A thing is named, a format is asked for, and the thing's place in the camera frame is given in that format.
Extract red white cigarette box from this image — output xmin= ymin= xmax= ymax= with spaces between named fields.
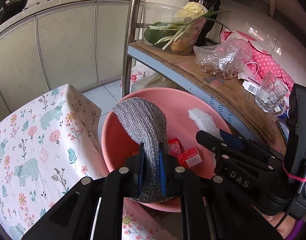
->
xmin=177 ymin=147 xmax=202 ymax=168

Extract pink plastic bucket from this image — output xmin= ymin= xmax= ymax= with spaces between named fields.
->
xmin=101 ymin=87 xmax=232 ymax=213

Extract white red plastic bag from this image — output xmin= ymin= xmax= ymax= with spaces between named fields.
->
xmin=129 ymin=64 xmax=167 ymax=93

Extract purple left sleeve forearm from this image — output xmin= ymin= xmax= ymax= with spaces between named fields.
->
xmin=285 ymin=219 xmax=304 ymax=240

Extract clear glass mug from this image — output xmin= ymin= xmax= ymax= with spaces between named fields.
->
xmin=255 ymin=72 xmax=288 ymax=116

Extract black blender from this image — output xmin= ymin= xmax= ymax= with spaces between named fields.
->
xmin=187 ymin=0 xmax=222 ymax=47

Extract clear plastic bag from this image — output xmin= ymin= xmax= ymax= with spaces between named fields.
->
xmin=193 ymin=38 xmax=252 ymax=80

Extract white foam block yellow patch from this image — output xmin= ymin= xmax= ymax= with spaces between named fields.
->
xmin=188 ymin=108 xmax=222 ymax=140

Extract person's right hand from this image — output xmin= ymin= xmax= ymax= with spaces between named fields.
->
xmin=257 ymin=209 xmax=296 ymax=239

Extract green kitchen cabinets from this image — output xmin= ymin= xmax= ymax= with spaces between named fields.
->
xmin=0 ymin=0 xmax=129 ymax=121

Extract pink polka dot cloth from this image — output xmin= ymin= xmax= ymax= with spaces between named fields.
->
xmin=220 ymin=30 xmax=295 ymax=91

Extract silver mesh scouring cloth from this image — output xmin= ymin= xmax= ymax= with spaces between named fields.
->
xmin=112 ymin=97 xmax=178 ymax=204

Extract black wok with lid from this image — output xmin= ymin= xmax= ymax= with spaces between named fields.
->
xmin=0 ymin=0 xmax=28 ymax=25

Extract floral bear tablecloth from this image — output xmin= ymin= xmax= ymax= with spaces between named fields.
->
xmin=0 ymin=83 xmax=179 ymax=240

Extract red plastic wrapper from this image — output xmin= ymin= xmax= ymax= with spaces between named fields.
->
xmin=168 ymin=138 xmax=184 ymax=157

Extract metal shelf rack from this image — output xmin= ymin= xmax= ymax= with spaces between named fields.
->
xmin=121 ymin=0 xmax=306 ymax=156

